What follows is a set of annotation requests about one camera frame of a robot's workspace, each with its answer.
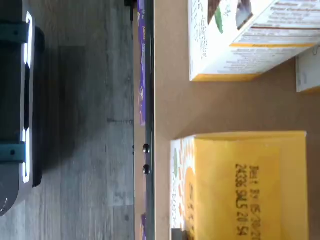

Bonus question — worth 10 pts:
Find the brown particle shelf board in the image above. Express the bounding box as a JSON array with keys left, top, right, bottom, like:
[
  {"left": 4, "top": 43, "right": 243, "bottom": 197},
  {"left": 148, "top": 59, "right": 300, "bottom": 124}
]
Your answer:
[{"left": 153, "top": 0, "right": 320, "bottom": 240}]

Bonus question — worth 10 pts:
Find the purple Annie's snack box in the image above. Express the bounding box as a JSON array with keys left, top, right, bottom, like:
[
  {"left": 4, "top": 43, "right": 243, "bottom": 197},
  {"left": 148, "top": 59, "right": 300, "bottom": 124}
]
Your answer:
[{"left": 136, "top": 0, "right": 147, "bottom": 127}]

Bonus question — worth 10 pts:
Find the white box with nutrition label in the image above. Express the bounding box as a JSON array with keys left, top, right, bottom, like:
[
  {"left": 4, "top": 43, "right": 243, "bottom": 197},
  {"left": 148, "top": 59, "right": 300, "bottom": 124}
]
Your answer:
[{"left": 188, "top": 0, "right": 320, "bottom": 83}]

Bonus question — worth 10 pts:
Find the teal aluminium mounting frame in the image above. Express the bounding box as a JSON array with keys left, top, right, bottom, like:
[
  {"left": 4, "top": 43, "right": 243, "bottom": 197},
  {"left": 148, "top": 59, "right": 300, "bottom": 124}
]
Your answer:
[{"left": 0, "top": 19, "right": 30, "bottom": 165}]

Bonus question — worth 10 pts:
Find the grey mobile robot base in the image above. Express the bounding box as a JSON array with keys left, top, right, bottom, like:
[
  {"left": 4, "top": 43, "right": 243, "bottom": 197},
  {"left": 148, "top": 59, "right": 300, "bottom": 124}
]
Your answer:
[{"left": 0, "top": 0, "right": 46, "bottom": 218}]

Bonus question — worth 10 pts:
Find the small white yellow-edged box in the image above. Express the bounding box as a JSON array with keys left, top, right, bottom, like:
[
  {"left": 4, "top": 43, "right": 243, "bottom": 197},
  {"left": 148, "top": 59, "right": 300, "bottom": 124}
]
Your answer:
[{"left": 295, "top": 44, "right": 320, "bottom": 95}]

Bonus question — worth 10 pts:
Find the dark metal shelf edge beam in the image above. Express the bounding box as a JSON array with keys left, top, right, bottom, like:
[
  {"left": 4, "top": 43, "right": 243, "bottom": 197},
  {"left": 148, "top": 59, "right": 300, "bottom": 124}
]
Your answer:
[{"left": 144, "top": 0, "right": 156, "bottom": 240}]

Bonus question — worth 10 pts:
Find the white light strip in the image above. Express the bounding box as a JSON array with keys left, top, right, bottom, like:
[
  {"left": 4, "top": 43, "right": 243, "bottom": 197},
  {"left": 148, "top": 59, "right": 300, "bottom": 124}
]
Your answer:
[{"left": 21, "top": 11, "right": 34, "bottom": 185}]

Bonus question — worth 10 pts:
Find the yellow white box with date print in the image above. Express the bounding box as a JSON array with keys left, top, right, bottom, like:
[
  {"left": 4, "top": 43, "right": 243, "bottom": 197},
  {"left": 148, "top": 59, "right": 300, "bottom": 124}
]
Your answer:
[{"left": 169, "top": 130, "right": 308, "bottom": 240}]

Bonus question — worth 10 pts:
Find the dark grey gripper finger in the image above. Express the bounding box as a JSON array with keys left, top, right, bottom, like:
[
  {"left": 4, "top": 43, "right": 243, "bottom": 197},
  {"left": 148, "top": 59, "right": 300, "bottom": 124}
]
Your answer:
[{"left": 171, "top": 227, "right": 188, "bottom": 240}]

